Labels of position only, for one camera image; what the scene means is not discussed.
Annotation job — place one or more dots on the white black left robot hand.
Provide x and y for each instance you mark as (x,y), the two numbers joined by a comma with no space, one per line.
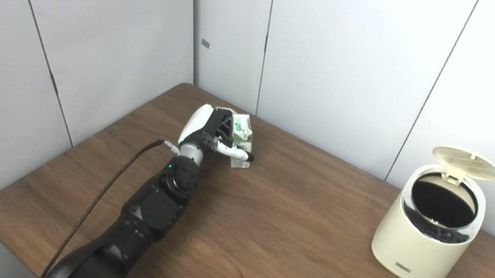
(202,126)

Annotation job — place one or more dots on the green white milk carton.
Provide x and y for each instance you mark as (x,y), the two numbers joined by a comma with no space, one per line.
(243,133)

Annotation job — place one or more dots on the cream-colored desktop bin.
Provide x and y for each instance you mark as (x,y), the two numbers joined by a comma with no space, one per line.
(414,252)

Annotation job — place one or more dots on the round cream bin lid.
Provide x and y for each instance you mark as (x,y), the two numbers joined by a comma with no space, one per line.
(467,163)

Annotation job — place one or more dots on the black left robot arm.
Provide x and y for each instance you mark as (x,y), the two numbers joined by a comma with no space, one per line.
(149,213)

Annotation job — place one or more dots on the small gray wall label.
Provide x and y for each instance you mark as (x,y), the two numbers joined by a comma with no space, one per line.
(205,44)

